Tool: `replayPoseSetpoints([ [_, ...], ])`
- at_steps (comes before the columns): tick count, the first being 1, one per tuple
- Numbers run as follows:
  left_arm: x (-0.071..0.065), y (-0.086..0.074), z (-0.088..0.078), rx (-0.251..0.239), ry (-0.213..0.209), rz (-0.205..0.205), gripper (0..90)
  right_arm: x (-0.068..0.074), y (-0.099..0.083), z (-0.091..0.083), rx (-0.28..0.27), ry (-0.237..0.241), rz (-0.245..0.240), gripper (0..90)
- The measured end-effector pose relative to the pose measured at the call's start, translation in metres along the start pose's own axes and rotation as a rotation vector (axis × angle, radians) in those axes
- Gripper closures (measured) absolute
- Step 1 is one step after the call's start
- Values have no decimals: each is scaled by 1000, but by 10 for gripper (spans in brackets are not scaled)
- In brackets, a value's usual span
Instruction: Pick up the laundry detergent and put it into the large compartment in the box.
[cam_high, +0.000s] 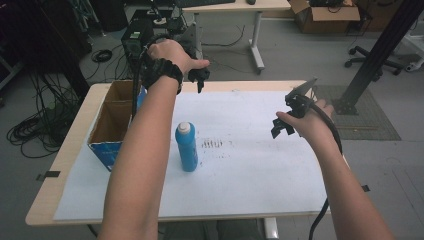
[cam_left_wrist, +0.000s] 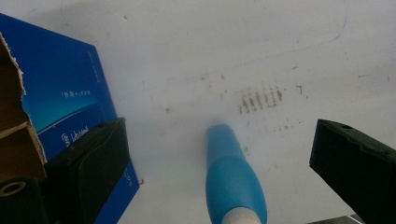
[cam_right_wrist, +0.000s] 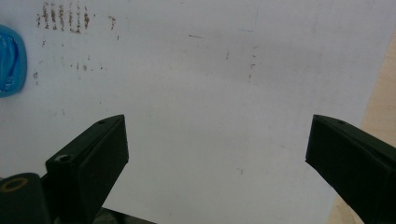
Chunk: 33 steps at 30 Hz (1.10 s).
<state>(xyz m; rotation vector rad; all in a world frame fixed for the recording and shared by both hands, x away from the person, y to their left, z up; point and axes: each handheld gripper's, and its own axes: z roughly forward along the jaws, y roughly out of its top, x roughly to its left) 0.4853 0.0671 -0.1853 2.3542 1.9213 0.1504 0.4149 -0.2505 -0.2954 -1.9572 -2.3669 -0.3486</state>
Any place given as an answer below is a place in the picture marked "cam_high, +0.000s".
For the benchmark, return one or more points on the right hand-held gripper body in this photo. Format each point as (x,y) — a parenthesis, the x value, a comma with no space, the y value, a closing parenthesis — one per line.
(300,100)

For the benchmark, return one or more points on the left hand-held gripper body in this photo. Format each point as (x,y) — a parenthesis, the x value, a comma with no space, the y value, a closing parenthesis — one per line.
(190,40)

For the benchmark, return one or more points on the blue bottle with white cap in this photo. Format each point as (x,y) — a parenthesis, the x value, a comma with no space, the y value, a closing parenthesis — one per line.
(186,146)

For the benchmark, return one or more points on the cardboard box blue print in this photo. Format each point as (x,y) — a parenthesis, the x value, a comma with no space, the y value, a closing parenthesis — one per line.
(113,120)

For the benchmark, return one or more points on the person's right hand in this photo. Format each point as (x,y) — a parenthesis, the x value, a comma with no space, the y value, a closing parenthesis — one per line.
(308,126)

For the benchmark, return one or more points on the person's left hand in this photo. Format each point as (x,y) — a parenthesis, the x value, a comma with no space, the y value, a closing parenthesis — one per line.
(170,53)

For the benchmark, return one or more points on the black wristband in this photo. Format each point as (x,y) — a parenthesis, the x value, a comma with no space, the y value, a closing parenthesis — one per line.
(162,74)

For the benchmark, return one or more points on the black keyboard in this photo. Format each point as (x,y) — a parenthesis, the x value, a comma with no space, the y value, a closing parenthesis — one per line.
(206,2)

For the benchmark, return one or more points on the white table mat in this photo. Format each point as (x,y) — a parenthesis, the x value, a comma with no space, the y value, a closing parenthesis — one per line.
(246,166)

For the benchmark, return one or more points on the black computer tower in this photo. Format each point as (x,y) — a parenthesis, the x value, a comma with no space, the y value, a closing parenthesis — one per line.
(135,36)

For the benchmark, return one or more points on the white desk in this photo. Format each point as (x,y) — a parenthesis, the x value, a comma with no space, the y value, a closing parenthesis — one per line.
(240,6)

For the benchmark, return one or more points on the grey floor mat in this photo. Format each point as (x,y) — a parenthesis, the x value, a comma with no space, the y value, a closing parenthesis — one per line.
(366,120)

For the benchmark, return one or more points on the black computer mouse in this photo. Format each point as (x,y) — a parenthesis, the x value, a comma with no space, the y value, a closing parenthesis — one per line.
(251,2)

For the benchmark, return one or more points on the black office chair base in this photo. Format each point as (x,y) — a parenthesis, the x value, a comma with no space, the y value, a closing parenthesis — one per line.
(366,60)

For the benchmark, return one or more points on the brown cardboard box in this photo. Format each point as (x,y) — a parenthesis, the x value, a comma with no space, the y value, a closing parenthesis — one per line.
(326,16)

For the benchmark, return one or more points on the black tape strip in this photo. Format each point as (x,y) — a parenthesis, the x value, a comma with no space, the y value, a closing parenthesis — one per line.
(50,174)
(365,188)

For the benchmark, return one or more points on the white table leg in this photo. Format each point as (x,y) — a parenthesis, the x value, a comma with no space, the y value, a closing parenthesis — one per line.
(270,229)

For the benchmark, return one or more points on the light wooden table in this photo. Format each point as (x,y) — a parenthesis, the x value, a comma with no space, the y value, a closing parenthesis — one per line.
(66,156)

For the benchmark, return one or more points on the black metal post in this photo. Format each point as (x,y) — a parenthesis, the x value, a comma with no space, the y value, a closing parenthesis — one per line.
(383,46)

